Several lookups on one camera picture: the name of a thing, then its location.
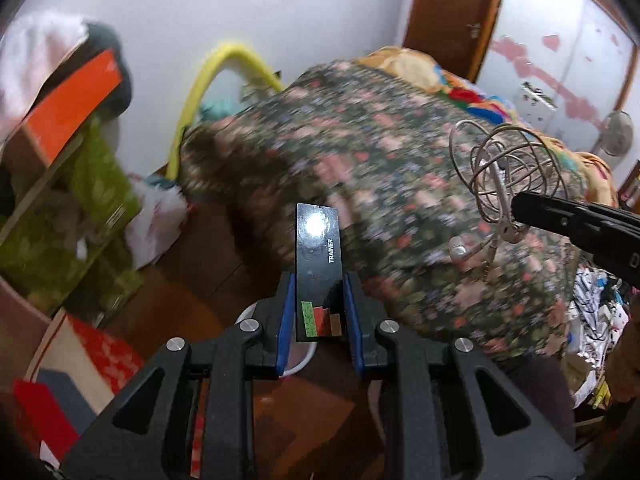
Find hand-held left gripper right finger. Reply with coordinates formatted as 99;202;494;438
342;271;586;480

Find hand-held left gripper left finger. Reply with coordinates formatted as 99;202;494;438
60;271;297;480

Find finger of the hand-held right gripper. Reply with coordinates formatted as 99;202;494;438
582;201;640;233
511;191;640;291

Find white plastic bucket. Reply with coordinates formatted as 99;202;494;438
234;302;318;377

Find black rectangular box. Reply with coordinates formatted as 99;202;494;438
295;203;346;343

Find white earphones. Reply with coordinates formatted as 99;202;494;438
448;120;576;281

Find standing fan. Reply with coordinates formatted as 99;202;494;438
600;110;635;157

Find white device box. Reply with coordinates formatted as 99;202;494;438
520;82;557;111

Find multicolour quilt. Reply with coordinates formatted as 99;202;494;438
440;72;521;126

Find white plastic bag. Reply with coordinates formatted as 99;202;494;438
125;175;188;268

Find dark floral blanket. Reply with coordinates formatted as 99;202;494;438
177;60;591;361

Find red patterned box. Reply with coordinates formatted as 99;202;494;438
12;310;146;466

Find person's dark trouser leg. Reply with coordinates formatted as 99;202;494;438
500;355;576;453

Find frosted sliding wardrobe doors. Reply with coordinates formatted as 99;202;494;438
475;0;640;181

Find yellow blanket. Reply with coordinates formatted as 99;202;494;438
360;46;621;206

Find teal cloth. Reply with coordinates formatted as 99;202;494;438
200;100;236;121

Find brown wooden door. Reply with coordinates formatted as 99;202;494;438
402;0;508;81

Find green leaf-print bag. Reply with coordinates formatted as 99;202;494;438
0;115;143;311

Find yellow foam tube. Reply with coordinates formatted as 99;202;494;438
165;42;286;181

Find pink board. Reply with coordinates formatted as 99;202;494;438
0;280;53;391

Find orange box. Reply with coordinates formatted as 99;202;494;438
22;49;123;163

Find dark grey garment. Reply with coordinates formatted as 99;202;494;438
45;22;133;111

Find white towel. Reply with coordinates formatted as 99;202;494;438
0;12;93;141

